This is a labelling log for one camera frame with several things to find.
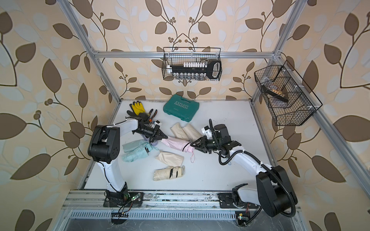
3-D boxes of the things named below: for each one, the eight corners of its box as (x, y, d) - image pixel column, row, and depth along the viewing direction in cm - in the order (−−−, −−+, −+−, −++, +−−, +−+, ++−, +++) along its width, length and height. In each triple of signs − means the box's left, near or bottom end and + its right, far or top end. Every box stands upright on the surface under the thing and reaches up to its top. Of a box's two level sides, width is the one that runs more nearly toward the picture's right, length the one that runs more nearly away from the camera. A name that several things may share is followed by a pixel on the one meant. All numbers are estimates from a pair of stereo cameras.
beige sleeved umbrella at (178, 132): (179, 144, 96) (179, 143, 94) (170, 127, 105) (170, 125, 103) (188, 140, 98) (188, 138, 96) (178, 123, 107) (178, 122, 105)
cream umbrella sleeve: (157, 159, 90) (156, 157, 87) (162, 150, 94) (161, 148, 91) (180, 168, 87) (180, 166, 84) (184, 158, 91) (184, 156, 88)
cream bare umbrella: (154, 181, 82) (153, 180, 79) (154, 171, 85) (153, 169, 82) (186, 176, 84) (186, 174, 81) (184, 166, 87) (184, 163, 84)
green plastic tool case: (161, 111, 115) (160, 107, 112) (174, 96, 126) (174, 93, 122) (189, 123, 107) (189, 120, 104) (200, 107, 118) (201, 103, 114)
